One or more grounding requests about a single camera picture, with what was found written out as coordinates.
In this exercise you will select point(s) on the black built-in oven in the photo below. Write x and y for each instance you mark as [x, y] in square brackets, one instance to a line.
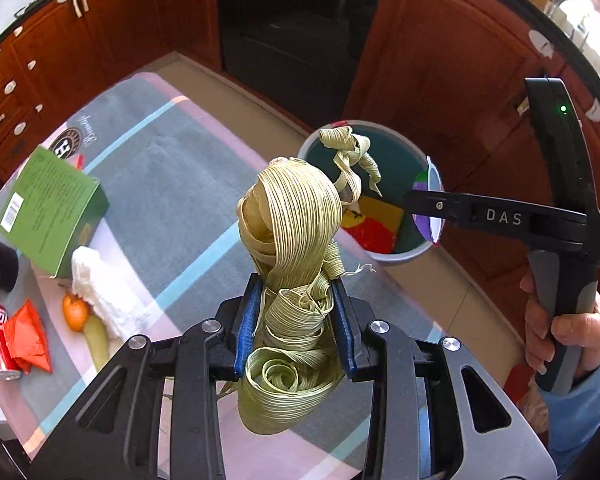
[302, 55]

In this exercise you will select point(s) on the white crumpled tissue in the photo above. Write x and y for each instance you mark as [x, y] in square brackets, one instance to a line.
[103, 288]

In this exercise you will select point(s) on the pale green ribbon bundle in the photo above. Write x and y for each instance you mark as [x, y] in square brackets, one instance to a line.
[288, 221]

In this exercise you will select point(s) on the wooden kitchen cabinets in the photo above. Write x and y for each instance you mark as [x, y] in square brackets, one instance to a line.
[447, 74]

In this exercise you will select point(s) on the checked tablecloth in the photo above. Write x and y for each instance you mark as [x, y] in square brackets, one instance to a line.
[173, 175]

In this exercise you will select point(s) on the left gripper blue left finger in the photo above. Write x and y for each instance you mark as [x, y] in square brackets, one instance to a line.
[246, 322]

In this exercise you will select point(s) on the green cardboard box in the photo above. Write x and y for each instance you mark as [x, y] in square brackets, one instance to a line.
[51, 210]

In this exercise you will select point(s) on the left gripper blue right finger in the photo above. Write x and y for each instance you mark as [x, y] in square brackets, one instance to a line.
[341, 317]

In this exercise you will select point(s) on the person's right hand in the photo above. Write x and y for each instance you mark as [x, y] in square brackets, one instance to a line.
[572, 330]

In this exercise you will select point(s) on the orange snack packet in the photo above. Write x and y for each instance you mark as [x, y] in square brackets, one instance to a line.
[26, 339]

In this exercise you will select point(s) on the blue sleeve right forearm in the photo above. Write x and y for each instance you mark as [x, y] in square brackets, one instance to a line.
[573, 420]

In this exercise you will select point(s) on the orange peel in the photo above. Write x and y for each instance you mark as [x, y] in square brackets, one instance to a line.
[76, 312]

